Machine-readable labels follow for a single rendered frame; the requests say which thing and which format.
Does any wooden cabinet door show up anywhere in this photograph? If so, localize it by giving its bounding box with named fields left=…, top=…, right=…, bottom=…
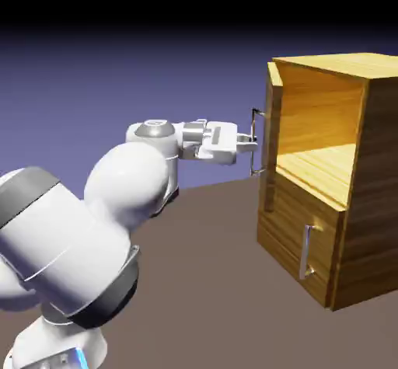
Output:
left=257, top=172, right=347, bottom=310
left=260, top=61, right=285, bottom=214

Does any thin metal door handle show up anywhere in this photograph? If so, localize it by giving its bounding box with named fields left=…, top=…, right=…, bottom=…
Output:
left=249, top=107, right=267, bottom=177

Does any silver metal door handle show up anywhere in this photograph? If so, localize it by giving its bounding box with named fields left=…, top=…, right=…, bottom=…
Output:
left=298, top=223, right=324, bottom=280

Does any light wood cabinet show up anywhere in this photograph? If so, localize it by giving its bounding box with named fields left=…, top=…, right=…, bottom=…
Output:
left=257, top=52, right=398, bottom=312

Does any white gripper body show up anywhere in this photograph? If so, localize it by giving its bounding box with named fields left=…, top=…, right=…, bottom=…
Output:
left=197, top=120, right=239, bottom=166

